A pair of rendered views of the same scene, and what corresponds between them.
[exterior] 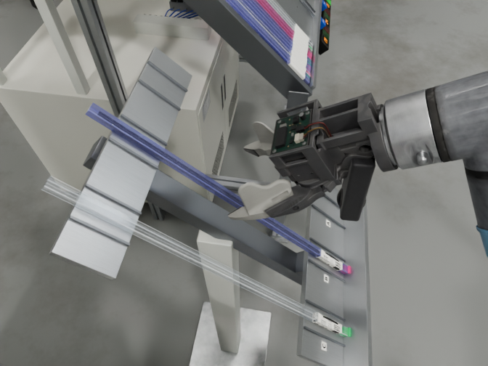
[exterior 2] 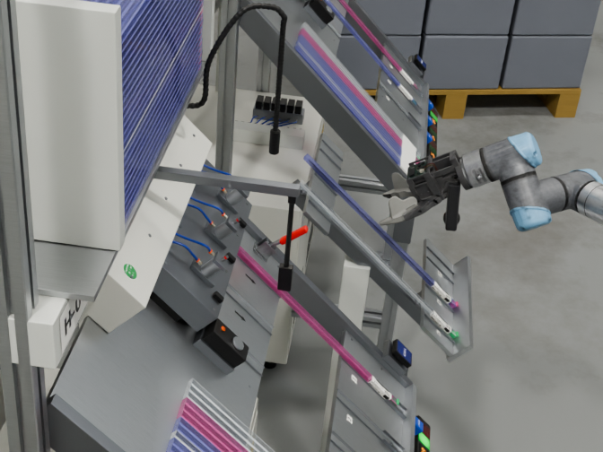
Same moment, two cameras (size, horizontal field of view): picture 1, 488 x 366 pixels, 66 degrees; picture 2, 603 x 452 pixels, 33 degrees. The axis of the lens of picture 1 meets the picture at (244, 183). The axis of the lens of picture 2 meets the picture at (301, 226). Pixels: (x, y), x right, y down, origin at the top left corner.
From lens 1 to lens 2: 1.80 m
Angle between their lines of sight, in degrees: 21
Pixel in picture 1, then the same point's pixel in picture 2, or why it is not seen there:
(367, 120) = (453, 160)
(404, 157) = (472, 177)
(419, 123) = (476, 160)
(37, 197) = not seen: hidden behind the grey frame
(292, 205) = (418, 210)
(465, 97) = (493, 148)
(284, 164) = (414, 185)
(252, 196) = (396, 205)
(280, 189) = (411, 203)
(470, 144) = (497, 168)
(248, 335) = not seen: outside the picture
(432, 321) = not seen: outside the picture
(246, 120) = (323, 268)
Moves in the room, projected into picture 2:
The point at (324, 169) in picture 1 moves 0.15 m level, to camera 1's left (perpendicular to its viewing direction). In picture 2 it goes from (435, 187) to (363, 184)
